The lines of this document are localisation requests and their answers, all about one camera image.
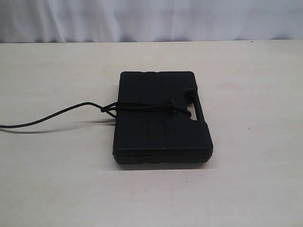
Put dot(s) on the black plastic carrying case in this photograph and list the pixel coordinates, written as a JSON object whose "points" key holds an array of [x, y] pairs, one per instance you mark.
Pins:
{"points": [[159, 119]]}

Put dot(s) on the white backdrop curtain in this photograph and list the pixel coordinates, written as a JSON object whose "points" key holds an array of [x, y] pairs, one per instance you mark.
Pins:
{"points": [[35, 21]]}

